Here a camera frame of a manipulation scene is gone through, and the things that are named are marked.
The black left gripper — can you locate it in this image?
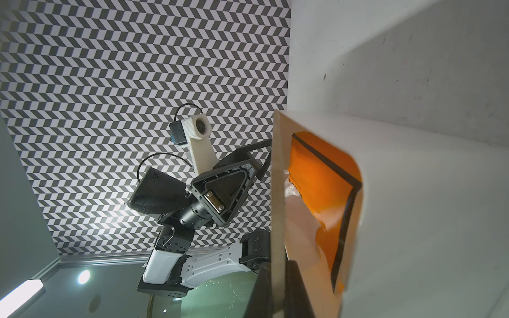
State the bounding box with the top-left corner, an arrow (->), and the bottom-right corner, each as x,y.
190,139 -> 272,227

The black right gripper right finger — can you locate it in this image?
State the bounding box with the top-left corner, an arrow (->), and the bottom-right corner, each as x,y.
284,260 -> 315,318

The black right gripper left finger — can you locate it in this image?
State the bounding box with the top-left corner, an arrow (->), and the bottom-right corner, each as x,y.
243,262 -> 273,318

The orange tissue pack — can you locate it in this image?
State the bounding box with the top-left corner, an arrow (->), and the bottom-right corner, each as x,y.
285,132 -> 363,295

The yellow wooden lid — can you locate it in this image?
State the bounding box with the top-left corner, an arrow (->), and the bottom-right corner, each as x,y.
271,111 -> 292,317

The white plastic box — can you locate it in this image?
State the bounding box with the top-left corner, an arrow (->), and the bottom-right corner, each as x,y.
283,111 -> 508,317

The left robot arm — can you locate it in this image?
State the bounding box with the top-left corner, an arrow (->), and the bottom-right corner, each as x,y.
127,139 -> 272,298

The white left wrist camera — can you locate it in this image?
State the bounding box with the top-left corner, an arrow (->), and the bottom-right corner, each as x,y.
169,113 -> 219,175

